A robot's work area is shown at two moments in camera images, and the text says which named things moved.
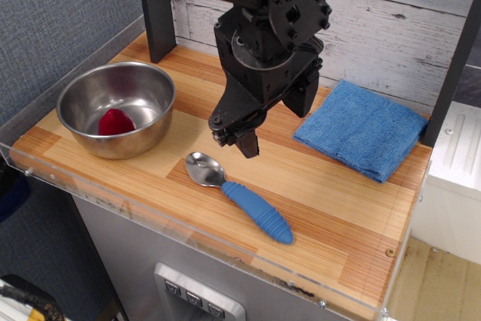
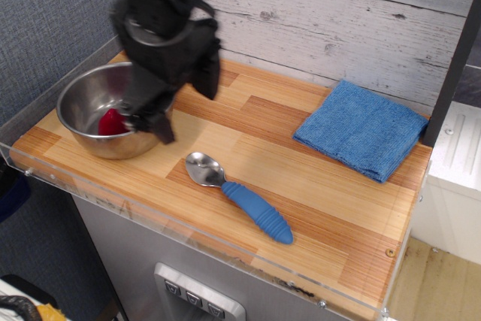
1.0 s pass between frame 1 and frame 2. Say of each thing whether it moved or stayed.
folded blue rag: stayed
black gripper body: moved
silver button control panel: stayed
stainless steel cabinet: stayed
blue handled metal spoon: stayed
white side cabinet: stayed
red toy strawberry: stayed
